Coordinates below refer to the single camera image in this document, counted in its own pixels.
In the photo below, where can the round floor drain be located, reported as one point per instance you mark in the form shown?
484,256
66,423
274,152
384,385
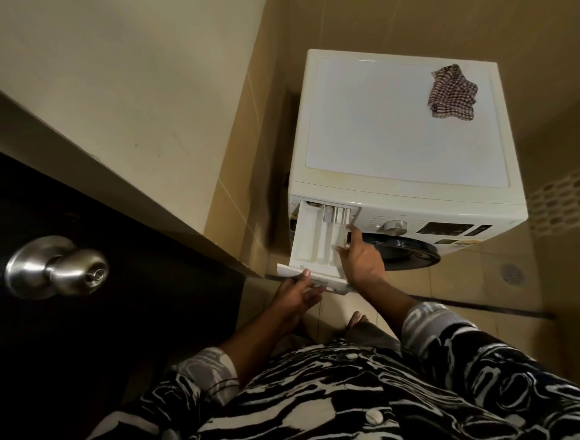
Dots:
512,274

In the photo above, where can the person's left thumb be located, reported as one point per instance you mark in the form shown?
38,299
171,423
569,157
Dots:
301,275

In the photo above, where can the white detergent drawer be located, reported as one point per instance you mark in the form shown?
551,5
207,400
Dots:
312,244

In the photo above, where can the black white patterned shirt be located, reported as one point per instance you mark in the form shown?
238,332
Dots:
408,390

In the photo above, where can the dark wooden door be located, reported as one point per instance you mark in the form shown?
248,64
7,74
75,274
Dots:
90,326

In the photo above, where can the silver washing machine dial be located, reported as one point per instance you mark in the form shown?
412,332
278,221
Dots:
395,227

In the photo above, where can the person's foot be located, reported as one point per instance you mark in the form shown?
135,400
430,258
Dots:
357,318

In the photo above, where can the silver door knob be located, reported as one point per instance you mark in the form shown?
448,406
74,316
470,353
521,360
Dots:
56,267

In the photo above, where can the person's left hand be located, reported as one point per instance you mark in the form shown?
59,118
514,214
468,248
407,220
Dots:
292,297

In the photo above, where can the person's right hand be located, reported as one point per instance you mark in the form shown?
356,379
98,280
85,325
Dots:
361,267

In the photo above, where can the person's left forearm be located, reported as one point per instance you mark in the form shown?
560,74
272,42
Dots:
256,337

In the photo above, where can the white front-load washing machine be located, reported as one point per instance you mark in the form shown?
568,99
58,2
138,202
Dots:
403,136

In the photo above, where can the person's right forearm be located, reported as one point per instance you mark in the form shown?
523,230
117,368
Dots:
385,303

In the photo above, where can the dark washing machine door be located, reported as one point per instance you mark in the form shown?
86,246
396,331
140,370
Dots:
403,251

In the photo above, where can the checkered cloth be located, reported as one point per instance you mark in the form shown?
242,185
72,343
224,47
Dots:
453,93

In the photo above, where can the person's right thumb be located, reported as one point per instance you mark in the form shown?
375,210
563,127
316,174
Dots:
342,250

